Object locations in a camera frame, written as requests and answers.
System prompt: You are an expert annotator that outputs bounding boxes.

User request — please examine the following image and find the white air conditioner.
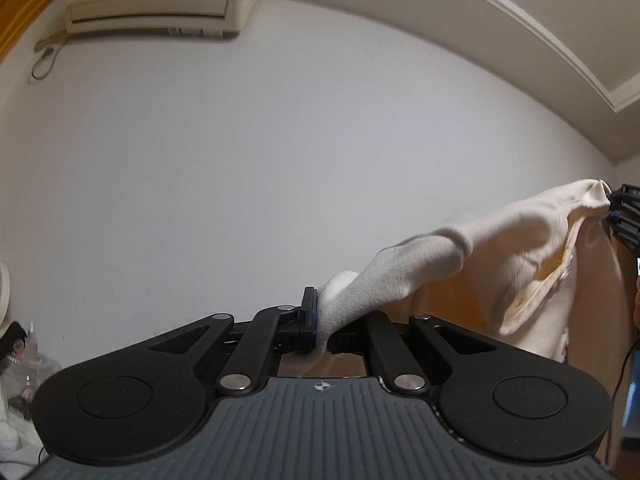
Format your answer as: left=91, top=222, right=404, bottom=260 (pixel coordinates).
left=65, top=0, right=257, bottom=39

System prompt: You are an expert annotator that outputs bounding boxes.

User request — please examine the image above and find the round white mirror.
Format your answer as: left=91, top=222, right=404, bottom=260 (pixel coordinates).
left=0, top=261, right=11, bottom=324

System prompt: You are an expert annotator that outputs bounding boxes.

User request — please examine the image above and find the cream knit cardigan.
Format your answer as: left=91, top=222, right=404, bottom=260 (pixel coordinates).
left=280, top=179, right=639, bottom=462

